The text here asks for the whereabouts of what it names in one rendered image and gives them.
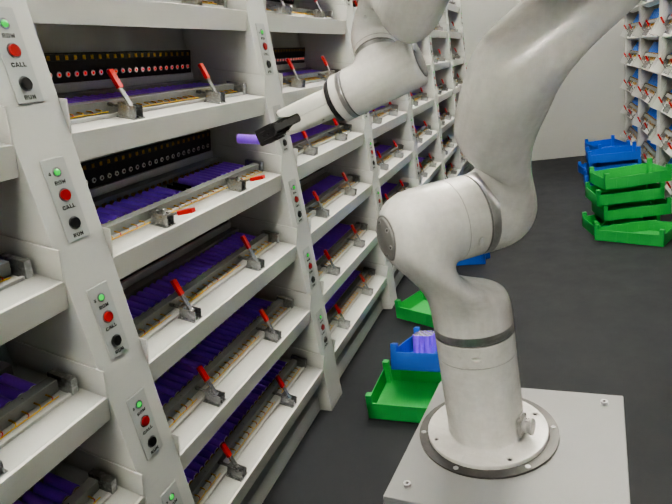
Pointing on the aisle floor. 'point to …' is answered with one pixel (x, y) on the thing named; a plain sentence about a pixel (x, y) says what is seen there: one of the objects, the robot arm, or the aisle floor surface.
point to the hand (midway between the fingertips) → (269, 133)
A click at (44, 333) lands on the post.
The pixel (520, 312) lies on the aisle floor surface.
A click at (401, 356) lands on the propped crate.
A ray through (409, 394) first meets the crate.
